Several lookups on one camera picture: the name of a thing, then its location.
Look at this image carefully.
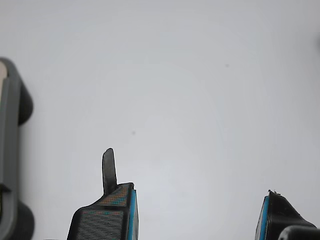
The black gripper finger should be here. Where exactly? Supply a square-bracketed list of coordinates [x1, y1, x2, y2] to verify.
[254, 189, 318, 240]

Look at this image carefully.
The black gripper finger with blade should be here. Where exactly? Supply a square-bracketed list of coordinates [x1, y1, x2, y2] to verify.
[66, 147, 139, 240]

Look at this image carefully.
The gray holder tray with tabs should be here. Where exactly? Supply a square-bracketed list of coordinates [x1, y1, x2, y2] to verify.
[0, 56, 35, 240]

